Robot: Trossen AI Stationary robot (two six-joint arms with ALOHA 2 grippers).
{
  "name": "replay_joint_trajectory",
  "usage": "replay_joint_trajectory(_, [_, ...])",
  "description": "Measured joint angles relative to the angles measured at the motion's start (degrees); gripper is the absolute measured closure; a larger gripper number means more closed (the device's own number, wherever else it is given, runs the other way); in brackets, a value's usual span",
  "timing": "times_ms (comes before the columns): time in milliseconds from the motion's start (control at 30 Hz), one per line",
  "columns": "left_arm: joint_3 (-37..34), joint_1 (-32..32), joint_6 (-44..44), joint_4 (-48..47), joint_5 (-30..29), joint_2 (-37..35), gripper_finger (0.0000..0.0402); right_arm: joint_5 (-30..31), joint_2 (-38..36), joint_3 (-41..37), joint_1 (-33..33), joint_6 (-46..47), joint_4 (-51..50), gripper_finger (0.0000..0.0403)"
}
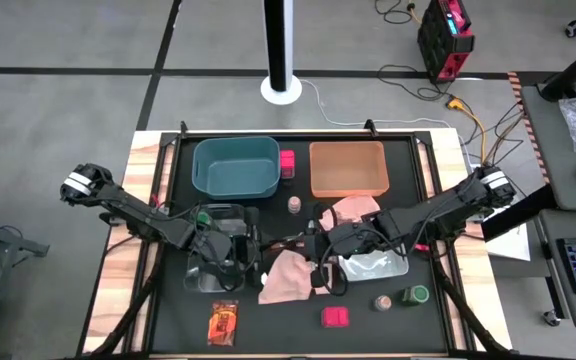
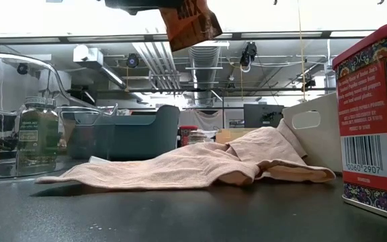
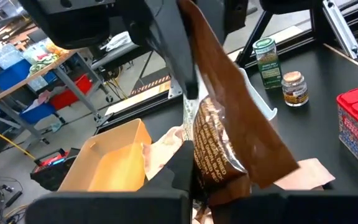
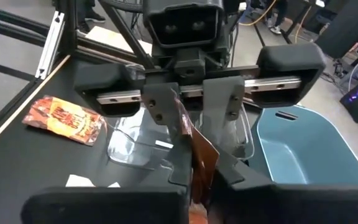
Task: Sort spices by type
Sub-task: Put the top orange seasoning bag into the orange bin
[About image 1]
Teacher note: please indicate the grey keyboard desk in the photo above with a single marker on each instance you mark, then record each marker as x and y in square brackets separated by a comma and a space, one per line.
[553, 280]

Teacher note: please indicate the glass jar of pink salt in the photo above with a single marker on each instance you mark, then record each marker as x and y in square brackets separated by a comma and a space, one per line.
[382, 303]
[294, 204]

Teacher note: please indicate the teal plastic bin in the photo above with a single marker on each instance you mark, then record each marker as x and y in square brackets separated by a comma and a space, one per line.
[235, 170]

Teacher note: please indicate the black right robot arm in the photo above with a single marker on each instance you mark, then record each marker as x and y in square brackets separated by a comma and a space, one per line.
[443, 210]

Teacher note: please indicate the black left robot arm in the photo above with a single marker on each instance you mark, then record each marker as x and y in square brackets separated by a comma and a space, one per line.
[133, 210]

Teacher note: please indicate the clear plastic bin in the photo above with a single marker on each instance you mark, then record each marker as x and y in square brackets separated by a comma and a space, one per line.
[203, 280]

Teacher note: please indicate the orange spice packet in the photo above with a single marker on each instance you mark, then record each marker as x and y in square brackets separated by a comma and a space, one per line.
[223, 322]

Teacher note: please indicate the red-lidded paprika tin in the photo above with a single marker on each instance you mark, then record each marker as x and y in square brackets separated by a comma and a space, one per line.
[287, 164]
[335, 317]

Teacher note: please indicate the white translucent plastic bin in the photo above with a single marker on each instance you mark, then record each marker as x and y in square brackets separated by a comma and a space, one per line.
[383, 265]

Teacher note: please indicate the striped hazard tape strip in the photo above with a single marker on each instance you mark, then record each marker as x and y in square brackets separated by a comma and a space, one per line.
[528, 125]

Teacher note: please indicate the black flat bar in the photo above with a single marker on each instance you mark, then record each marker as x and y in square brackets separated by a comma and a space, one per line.
[518, 215]

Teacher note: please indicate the red and black equipment box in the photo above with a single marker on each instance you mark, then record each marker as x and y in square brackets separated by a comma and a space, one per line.
[443, 40]

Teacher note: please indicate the white paper sheet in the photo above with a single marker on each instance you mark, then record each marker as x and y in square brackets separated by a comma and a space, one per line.
[510, 247]

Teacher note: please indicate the grey side desk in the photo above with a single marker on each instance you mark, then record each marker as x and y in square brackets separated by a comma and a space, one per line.
[558, 165]

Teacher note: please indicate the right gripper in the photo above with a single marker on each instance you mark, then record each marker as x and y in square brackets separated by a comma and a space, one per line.
[348, 240]

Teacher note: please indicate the red zip tag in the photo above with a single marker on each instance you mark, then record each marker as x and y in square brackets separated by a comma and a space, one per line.
[156, 201]

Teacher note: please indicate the orange plastic bin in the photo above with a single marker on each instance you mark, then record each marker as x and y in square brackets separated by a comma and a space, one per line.
[348, 170]

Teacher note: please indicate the green-lidded spice jar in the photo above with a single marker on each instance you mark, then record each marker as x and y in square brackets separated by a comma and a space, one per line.
[202, 218]
[416, 295]

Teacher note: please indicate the tall pole with round base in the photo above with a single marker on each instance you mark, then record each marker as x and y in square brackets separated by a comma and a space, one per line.
[280, 85]

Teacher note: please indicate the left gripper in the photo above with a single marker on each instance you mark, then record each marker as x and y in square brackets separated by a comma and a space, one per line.
[220, 250]

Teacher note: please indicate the pink cloth towel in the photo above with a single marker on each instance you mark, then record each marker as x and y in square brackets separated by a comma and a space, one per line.
[288, 275]

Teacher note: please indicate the black slanted post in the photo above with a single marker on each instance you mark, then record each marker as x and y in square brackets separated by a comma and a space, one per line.
[573, 70]

